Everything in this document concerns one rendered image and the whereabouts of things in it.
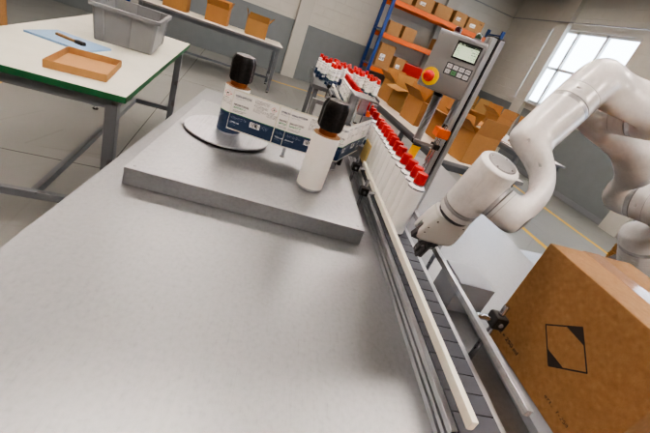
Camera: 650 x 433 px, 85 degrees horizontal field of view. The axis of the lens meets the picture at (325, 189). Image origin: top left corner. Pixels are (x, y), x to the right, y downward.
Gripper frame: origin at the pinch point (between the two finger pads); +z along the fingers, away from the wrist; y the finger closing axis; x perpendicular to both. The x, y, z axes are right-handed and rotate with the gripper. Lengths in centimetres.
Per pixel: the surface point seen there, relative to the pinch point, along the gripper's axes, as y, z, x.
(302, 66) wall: 11, 329, -726
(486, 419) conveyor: -2.0, -7.6, 39.4
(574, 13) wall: -460, 23, -707
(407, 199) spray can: 1.8, -0.1, -16.6
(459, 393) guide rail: 4.2, -10.2, 36.9
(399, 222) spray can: 1.0, 7.0, -13.5
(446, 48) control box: -3, -28, -62
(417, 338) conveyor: 5.6, -1.7, 25.1
